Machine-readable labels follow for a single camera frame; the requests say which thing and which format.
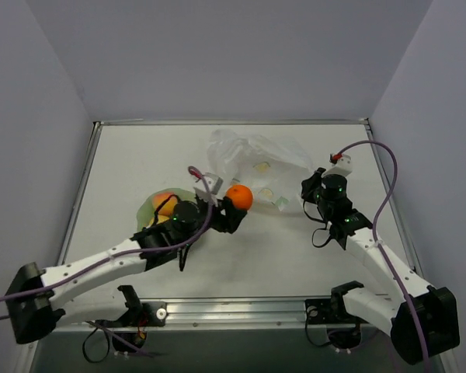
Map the orange fake fruit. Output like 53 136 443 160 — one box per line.
225 184 253 211

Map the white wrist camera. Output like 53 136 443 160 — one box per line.
323 153 353 177
194 173 224 206

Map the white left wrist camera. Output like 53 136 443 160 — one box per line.
194 173 224 206

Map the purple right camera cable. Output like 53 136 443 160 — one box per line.
333 140 432 373

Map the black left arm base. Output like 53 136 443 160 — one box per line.
108 285 168 354

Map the purple camera cable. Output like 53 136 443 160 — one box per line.
0 166 214 357
333 140 432 373

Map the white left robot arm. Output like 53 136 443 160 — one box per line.
5 197 251 344

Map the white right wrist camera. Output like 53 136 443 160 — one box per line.
323 153 353 177

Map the aluminium front frame rail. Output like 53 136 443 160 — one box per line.
57 295 329 332

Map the peach coloured fake peach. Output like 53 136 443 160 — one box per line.
151 192 179 217

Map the white plastic bag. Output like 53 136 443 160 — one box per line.
207 129 314 214

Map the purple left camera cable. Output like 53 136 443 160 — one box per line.
0 166 214 357

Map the green wavy glass bowl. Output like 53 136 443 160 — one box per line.
136 188 195 230

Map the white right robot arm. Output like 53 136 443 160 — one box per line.
301 168 461 364

